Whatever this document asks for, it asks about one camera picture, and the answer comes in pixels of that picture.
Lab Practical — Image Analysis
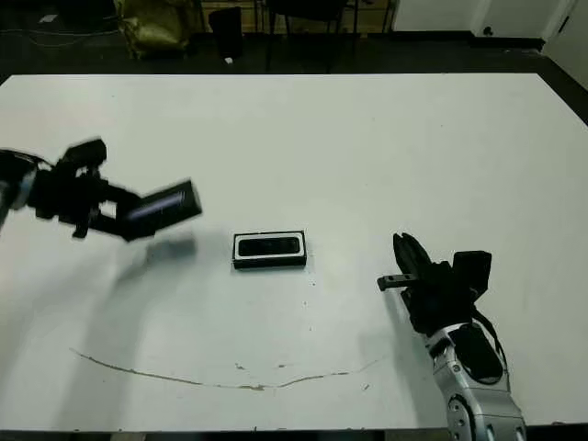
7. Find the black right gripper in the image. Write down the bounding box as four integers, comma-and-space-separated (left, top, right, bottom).
376, 232, 478, 334

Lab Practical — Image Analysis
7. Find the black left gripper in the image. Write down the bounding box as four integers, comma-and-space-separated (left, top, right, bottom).
27, 159, 140, 243

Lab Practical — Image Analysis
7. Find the black glossy box lid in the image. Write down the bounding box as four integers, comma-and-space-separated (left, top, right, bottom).
117, 178, 204, 243

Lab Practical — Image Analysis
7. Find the black phone-like camera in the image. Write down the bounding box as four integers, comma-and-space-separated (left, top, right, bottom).
237, 235, 300, 257

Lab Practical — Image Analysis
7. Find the black box base white insert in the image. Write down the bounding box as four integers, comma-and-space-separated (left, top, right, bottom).
232, 228, 308, 271

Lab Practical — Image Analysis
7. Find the crumpled plastic bag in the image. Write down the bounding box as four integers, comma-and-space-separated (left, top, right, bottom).
114, 0, 197, 60

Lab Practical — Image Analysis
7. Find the black waste bin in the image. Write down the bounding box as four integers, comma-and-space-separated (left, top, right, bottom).
209, 6, 244, 60

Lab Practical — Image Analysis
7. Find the black mesh office chair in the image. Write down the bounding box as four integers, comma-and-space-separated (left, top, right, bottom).
266, 0, 362, 74

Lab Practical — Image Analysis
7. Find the white door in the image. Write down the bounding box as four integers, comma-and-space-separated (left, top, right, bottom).
544, 0, 588, 88

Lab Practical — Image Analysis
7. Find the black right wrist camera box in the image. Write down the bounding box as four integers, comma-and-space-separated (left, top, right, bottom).
451, 250, 492, 302

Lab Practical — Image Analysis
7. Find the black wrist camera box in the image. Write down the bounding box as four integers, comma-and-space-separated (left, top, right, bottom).
58, 137, 108, 175
451, 250, 492, 302

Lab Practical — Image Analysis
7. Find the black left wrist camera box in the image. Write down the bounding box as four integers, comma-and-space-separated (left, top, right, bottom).
58, 137, 108, 175

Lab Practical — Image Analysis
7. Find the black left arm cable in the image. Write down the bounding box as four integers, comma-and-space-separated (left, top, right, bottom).
0, 148, 52, 169

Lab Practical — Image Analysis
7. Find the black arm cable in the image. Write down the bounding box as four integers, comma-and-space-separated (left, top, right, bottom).
470, 307, 510, 373
0, 148, 52, 169

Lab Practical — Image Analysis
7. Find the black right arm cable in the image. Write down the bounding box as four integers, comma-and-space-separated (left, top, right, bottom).
470, 307, 510, 373

